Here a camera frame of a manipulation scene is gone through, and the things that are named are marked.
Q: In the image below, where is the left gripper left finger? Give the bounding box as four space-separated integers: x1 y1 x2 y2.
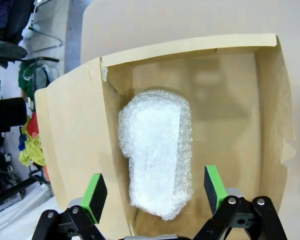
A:
32 172 116 240

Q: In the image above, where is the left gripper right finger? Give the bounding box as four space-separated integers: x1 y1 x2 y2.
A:
193 164 288 240

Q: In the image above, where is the rounded bubble-wrapped clock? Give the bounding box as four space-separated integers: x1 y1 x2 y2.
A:
117 88 195 221

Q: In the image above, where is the open cardboard box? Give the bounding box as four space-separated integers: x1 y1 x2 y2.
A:
34 33 297 240

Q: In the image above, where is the colourful clothing pile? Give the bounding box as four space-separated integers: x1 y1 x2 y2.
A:
18 112 52 183

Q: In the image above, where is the green garment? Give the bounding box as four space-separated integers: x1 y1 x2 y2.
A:
18 61 51 95

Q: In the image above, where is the dark grey garment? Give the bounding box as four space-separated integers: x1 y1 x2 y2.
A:
0 39 28 69

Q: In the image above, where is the metal wire hanger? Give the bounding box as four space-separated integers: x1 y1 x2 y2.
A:
22 0 63 54

